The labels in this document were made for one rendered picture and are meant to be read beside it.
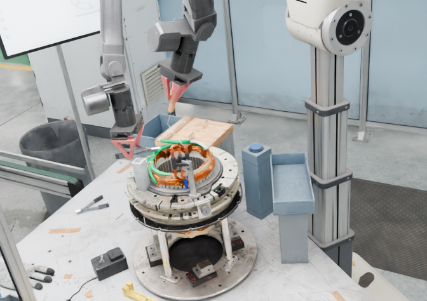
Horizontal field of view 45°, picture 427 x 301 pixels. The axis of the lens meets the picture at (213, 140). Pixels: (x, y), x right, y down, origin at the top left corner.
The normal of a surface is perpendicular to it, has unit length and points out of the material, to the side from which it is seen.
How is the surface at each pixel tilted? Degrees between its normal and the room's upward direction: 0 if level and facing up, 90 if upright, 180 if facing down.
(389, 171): 0
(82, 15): 83
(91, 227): 0
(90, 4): 83
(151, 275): 0
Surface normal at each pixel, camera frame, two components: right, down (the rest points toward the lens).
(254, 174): -0.74, 0.40
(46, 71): -0.47, 0.47
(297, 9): -0.90, 0.29
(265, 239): -0.11, -0.87
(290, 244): -0.06, 0.49
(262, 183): 0.67, 0.29
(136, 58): 0.88, 0.14
